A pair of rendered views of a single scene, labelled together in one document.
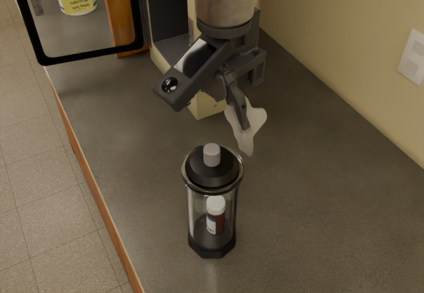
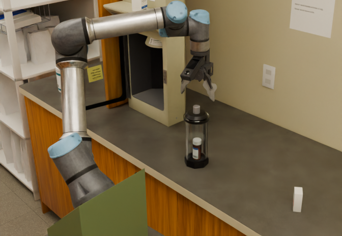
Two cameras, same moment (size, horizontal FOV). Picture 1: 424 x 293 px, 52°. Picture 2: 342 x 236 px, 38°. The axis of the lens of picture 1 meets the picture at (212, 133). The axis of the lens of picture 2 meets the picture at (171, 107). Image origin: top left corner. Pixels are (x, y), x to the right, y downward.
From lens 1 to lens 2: 143 cm
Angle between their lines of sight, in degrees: 22
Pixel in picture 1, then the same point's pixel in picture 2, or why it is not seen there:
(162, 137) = (153, 135)
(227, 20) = (203, 49)
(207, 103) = (173, 116)
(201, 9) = (194, 47)
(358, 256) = (264, 158)
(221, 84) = (201, 72)
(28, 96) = not seen: outside the picture
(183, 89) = (192, 72)
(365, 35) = (244, 74)
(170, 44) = (142, 94)
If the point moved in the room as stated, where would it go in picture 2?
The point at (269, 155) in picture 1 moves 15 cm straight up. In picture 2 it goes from (211, 134) to (211, 105)
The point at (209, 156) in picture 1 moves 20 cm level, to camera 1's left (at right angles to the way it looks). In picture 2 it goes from (196, 108) to (148, 114)
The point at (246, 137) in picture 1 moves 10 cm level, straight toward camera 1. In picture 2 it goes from (212, 91) to (217, 102)
